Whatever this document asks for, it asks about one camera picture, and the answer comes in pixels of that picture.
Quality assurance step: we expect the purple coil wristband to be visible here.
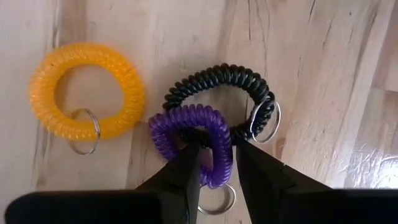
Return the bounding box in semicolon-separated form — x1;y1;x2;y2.
147;103;237;216

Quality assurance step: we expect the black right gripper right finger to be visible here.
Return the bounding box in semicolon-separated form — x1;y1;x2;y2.
235;139;332;224

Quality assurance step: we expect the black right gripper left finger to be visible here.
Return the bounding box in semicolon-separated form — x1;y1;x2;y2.
136;139;201;224

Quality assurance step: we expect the yellow coil wristband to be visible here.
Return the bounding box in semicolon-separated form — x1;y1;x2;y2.
28;42;147;156

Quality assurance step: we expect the black coil wristband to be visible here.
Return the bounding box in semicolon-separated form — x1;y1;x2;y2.
162;62;282;145

